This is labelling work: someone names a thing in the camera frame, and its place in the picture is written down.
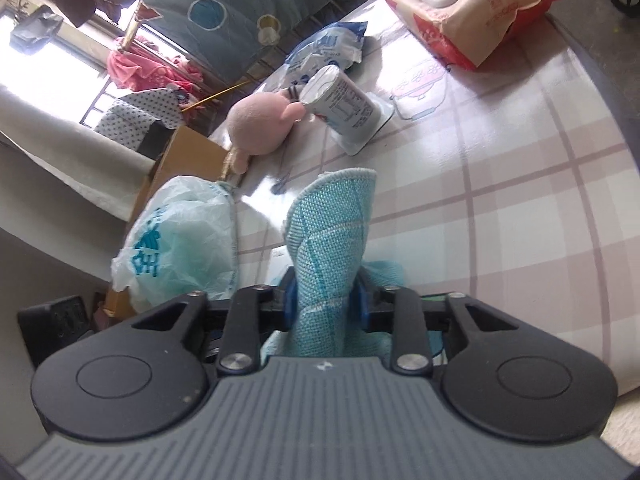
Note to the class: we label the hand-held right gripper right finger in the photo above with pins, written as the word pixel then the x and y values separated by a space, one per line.
pixel 359 305

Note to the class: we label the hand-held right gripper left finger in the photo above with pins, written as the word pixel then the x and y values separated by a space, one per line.
pixel 289 300

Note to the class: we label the teal towel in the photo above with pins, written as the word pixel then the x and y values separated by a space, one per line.
pixel 330 240

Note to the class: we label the brown cardboard box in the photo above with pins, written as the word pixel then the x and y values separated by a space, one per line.
pixel 190 152

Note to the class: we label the white yogurt cup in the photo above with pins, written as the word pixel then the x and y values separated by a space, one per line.
pixel 345 105

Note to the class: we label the blue and white packet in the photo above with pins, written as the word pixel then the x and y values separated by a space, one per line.
pixel 325 45

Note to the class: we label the white plastic bag teal print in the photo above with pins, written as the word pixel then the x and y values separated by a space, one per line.
pixel 180 240

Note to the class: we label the pink plush toy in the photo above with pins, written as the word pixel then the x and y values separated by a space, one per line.
pixel 260 125

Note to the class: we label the black cloth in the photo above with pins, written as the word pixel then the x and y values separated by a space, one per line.
pixel 155 140

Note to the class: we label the yellow stick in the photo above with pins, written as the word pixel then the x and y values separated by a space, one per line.
pixel 220 94

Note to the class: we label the black box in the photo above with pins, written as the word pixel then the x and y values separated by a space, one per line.
pixel 55 330

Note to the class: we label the white polka dot cloth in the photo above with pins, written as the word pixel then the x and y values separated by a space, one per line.
pixel 125 115

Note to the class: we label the pink garment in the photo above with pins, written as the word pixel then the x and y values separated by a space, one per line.
pixel 145 70

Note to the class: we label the metal railing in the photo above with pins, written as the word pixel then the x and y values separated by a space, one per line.
pixel 97 105

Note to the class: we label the grey white curtain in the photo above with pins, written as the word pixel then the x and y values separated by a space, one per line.
pixel 60 150

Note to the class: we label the pink wet wipes pack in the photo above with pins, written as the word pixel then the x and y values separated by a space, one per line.
pixel 475 20

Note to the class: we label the black plastic bag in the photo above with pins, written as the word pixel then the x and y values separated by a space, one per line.
pixel 37 27

